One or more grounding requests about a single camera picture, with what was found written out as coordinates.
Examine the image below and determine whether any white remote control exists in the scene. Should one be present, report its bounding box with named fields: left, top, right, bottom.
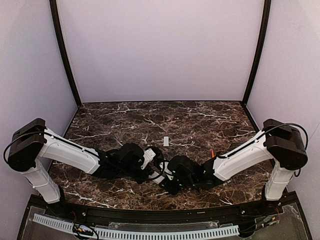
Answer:
left=147, top=172, right=167, bottom=185

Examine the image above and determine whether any white battery cover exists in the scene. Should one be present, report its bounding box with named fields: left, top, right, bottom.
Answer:
left=163, top=136, right=170, bottom=147

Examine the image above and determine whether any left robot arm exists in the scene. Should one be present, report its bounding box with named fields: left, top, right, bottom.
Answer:
left=3, top=118, right=156, bottom=204

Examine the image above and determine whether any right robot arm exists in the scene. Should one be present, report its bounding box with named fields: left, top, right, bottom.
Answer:
left=159, top=119, right=308, bottom=201

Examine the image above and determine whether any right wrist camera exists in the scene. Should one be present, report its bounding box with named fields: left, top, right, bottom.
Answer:
left=164, top=160, right=181, bottom=183

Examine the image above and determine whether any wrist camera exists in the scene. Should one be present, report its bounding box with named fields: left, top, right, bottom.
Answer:
left=140, top=146, right=165, bottom=170
left=164, top=160, right=181, bottom=183

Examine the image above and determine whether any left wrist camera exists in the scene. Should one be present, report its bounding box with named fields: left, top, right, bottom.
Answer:
left=140, top=146, right=165, bottom=170

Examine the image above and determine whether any white slotted cable duct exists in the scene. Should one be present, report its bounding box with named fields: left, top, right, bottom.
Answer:
left=32, top=213, right=240, bottom=240

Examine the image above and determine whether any black front rail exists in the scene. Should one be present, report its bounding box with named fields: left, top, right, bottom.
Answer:
left=38, top=200, right=277, bottom=226

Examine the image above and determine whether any left black frame post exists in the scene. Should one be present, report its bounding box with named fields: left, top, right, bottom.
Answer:
left=49, top=0, right=82, bottom=108

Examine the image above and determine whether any black frame post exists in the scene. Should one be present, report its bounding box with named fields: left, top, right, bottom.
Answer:
left=49, top=0, right=82, bottom=108
left=242, top=0, right=272, bottom=106

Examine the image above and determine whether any right black frame post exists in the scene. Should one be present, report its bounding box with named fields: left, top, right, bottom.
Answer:
left=242, top=0, right=272, bottom=106

